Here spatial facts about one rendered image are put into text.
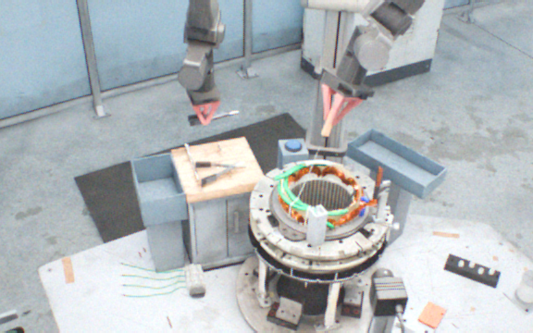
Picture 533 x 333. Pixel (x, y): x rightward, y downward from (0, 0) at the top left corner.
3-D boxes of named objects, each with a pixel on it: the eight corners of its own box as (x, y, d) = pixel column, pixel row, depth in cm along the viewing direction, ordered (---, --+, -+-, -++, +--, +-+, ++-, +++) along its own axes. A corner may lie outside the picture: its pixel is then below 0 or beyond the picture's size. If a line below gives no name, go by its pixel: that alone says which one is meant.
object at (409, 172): (426, 244, 172) (448, 167, 154) (405, 264, 166) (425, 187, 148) (358, 203, 185) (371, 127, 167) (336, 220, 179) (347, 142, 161)
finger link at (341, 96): (328, 129, 120) (347, 87, 116) (305, 113, 124) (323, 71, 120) (350, 130, 124) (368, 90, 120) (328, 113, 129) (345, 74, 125)
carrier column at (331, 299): (325, 331, 145) (334, 275, 132) (320, 323, 147) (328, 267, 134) (334, 327, 146) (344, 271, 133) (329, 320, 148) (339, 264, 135)
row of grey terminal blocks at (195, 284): (206, 297, 155) (206, 287, 152) (189, 300, 154) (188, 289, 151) (201, 269, 163) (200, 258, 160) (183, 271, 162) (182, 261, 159)
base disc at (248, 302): (273, 375, 137) (273, 373, 136) (214, 259, 164) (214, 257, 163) (414, 320, 150) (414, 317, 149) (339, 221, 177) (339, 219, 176)
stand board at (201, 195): (187, 203, 144) (186, 196, 143) (171, 156, 158) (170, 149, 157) (266, 188, 149) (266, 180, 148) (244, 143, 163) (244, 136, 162)
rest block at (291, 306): (282, 303, 149) (283, 290, 146) (303, 312, 147) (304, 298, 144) (275, 316, 146) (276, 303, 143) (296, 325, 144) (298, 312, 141)
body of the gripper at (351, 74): (352, 98, 115) (367, 63, 112) (317, 74, 121) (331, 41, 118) (372, 100, 120) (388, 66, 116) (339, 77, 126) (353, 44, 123)
